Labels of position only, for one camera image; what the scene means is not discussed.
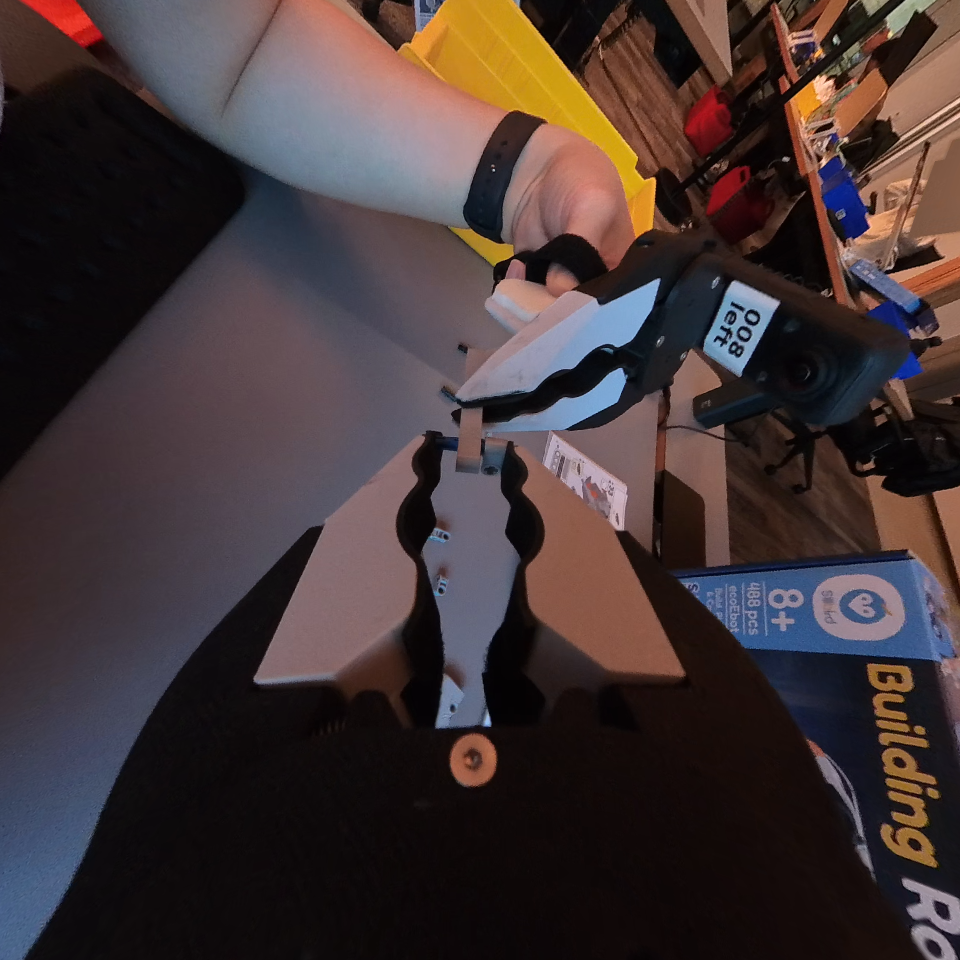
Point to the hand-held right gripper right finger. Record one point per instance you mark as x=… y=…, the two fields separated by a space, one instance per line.
x=592 y=600

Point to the yellow storage bin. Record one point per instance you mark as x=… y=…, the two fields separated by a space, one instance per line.
x=525 y=67

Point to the blue robot kit box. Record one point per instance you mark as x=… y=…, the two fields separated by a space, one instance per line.
x=825 y=750

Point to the grey desk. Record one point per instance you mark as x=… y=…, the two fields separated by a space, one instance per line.
x=225 y=450
x=694 y=450

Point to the orange traffic cone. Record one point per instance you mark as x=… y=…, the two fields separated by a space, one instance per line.
x=67 y=19

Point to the grey toy beam with holes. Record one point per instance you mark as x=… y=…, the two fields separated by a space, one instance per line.
x=469 y=450

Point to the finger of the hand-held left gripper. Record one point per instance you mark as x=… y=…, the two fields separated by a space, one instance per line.
x=592 y=405
x=570 y=330

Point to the person's left hand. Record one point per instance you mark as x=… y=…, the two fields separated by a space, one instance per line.
x=577 y=195

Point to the wooden workbench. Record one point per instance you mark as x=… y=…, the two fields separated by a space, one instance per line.
x=814 y=187

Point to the blue toy pin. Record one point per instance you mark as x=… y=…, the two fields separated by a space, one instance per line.
x=448 y=442

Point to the red bag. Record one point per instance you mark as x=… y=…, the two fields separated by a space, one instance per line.
x=709 y=120
x=739 y=202

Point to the black wristband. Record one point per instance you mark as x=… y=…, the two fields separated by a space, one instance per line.
x=495 y=172

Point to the light grey toy block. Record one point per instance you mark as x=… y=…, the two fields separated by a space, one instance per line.
x=450 y=697

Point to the black round stand base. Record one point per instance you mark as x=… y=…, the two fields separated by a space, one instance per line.
x=671 y=199

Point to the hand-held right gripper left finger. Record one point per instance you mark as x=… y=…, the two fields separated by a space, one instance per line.
x=352 y=600

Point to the person's left forearm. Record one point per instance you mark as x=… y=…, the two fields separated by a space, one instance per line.
x=300 y=97

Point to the cardboard box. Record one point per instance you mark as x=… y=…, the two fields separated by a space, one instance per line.
x=862 y=97

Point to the blue storage bin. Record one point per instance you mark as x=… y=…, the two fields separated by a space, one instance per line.
x=840 y=199

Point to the white instruction booklet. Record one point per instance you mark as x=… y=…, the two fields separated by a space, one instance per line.
x=592 y=487

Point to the black power adapter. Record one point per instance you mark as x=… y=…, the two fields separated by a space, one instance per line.
x=720 y=405

